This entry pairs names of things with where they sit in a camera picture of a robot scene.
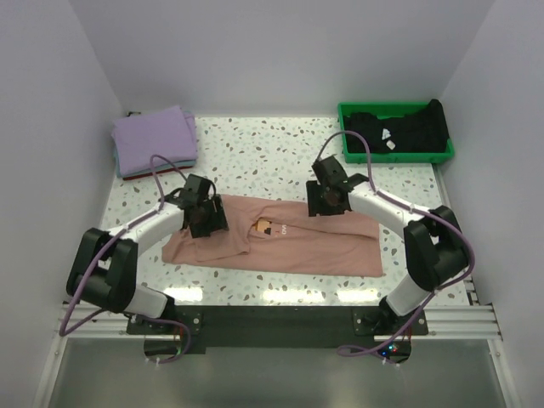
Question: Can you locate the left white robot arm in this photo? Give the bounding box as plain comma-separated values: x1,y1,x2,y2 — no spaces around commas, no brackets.
66,174,229,333

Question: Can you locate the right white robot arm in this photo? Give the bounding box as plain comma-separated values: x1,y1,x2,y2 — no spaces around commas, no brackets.
306,156,473,334

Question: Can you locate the black t shirt in bin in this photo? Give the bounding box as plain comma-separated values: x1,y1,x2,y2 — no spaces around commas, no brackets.
343,99,449,154

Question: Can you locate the green plastic bin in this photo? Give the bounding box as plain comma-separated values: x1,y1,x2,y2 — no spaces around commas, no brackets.
337,99,456,165

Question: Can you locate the folded dark red t shirt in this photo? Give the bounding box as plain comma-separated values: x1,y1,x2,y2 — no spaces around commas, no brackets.
121,167,176,181

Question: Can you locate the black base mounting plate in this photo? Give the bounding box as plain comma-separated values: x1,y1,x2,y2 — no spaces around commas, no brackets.
125,303,426,358

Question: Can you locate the aluminium frame rail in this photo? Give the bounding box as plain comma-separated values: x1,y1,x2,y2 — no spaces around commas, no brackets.
71,305,502,340

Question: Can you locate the folded purple t shirt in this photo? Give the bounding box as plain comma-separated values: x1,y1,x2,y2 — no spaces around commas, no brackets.
111,105,198,177

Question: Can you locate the pink printed t shirt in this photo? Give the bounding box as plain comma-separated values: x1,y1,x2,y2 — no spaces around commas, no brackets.
161,195,383,277

